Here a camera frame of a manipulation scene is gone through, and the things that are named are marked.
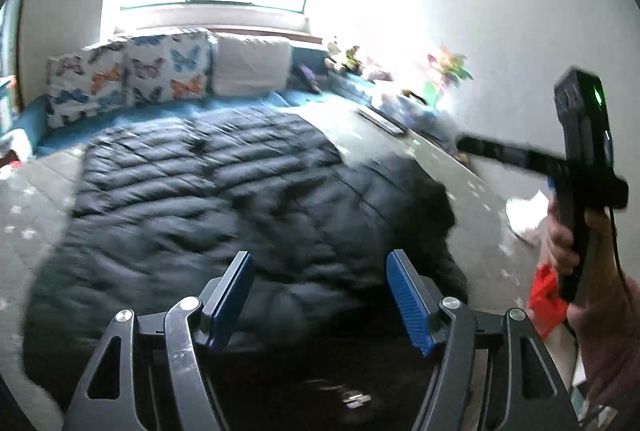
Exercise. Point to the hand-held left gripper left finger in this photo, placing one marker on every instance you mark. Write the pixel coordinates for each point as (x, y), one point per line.
(232, 296)

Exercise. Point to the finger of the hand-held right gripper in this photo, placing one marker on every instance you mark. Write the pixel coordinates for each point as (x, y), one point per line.
(505, 152)

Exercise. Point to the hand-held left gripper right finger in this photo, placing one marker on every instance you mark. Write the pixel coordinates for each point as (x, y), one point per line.
(407, 301)

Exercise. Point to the black down jacket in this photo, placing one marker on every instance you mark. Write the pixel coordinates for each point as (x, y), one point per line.
(225, 191)

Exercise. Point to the person's right forearm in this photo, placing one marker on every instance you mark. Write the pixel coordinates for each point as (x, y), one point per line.
(617, 381)

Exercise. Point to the person's right hand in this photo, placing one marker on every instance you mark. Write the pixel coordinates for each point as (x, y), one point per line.
(605, 311)

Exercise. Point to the white crumpled bag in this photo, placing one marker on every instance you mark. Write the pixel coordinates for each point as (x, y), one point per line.
(525, 213)

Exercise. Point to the colourful pinwheel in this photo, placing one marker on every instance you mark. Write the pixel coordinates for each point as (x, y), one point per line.
(450, 68)

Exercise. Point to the clear plastic bag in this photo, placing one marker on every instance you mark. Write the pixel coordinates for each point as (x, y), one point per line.
(405, 103)

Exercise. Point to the remote control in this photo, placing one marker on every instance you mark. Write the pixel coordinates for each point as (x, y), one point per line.
(382, 121)

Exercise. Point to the red plastic stool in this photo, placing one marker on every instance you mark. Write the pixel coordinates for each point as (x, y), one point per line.
(547, 306)

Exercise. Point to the bear plush toy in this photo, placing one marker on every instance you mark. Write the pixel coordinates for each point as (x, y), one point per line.
(354, 60)

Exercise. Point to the purple object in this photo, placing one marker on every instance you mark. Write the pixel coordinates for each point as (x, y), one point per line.
(310, 80)

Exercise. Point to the white pillow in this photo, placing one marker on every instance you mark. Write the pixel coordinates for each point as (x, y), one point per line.
(252, 63)

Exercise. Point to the butterfly print pillow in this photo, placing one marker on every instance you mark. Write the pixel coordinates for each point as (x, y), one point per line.
(85, 83)
(170, 68)

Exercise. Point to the blue padded bed frame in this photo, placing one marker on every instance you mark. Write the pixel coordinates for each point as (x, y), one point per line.
(30, 126)

